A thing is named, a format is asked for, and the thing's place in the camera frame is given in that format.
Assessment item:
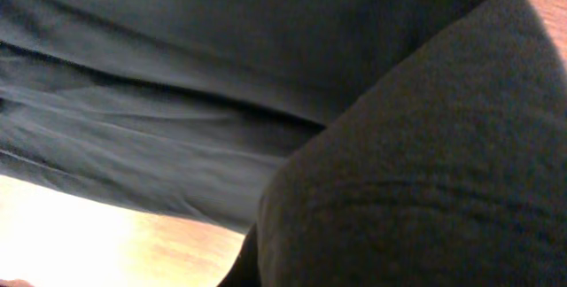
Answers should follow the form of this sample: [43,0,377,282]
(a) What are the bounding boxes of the dark green Nike t-shirt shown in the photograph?
[1,0,566,286]

